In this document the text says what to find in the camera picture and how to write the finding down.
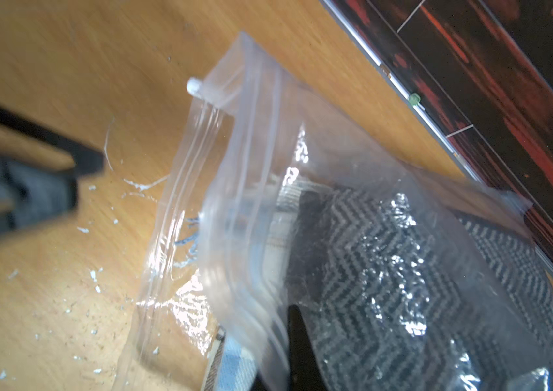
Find white blue plaid scarf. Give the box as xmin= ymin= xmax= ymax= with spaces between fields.
xmin=171 ymin=170 xmax=332 ymax=390

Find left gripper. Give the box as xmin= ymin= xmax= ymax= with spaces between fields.
xmin=0 ymin=107 xmax=105 ymax=236

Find black white chevron scarf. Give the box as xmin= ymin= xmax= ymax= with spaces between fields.
xmin=297 ymin=187 xmax=553 ymax=390

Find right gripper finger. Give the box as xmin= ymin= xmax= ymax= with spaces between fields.
xmin=287 ymin=306 xmax=327 ymax=391

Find clear plastic vacuum bag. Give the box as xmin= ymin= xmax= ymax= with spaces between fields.
xmin=113 ymin=34 xmax=553 ymax=390

